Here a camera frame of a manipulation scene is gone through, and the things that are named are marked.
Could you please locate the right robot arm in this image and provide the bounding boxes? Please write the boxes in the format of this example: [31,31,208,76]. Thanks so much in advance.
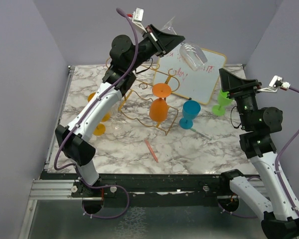
[219,68,299,239]

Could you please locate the green plastic wine glass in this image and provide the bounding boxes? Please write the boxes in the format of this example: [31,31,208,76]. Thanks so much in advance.
[212,90,233,116]

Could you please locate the red marker pen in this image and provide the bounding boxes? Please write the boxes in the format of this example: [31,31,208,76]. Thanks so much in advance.
[145,139,158,163]

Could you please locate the black metal base frame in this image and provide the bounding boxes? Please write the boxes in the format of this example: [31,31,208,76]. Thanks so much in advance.
[39,171,272,208]

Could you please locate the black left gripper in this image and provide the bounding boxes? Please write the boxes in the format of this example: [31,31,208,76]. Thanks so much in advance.
[127,23,184,72]

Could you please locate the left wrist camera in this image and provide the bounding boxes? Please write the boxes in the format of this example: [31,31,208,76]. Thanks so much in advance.
[130,7,146,34]

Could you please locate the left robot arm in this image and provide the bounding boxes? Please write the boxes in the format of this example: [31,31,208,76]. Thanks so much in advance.
[55,24,185,197]

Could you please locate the clear tall wine glass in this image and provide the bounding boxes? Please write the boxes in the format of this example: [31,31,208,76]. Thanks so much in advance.
[109,103,123,130]

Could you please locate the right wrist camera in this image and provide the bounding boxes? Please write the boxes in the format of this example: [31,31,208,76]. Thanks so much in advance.
[258,75,291,93]

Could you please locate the gold wire wine glass rack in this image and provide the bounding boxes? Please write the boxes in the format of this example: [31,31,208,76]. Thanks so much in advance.
[119,63,179,135]

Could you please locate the yellow plastic wine glass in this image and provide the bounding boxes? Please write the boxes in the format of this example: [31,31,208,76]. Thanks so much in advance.
[87,92,112,122]
[93,123,106,136]

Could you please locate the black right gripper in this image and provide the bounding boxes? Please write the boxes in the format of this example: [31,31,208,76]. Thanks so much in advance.
[220,68,263,129]

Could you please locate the white green marker pen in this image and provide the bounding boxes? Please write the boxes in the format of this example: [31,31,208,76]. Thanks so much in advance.
[190,128,211,140]

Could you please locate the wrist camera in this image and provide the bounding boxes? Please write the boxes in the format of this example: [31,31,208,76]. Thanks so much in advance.
[130,7,146,34]
[258,75,291,93]

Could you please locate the blue plastic wine glass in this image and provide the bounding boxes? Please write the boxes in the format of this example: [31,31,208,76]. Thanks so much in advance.
[179,100,201,129]

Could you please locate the yellow framed whiteboard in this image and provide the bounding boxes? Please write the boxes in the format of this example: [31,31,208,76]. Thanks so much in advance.
[153,47,227,105]

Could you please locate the orange plastic wine glass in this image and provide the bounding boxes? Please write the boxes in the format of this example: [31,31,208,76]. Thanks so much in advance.
[149,83,171,122]

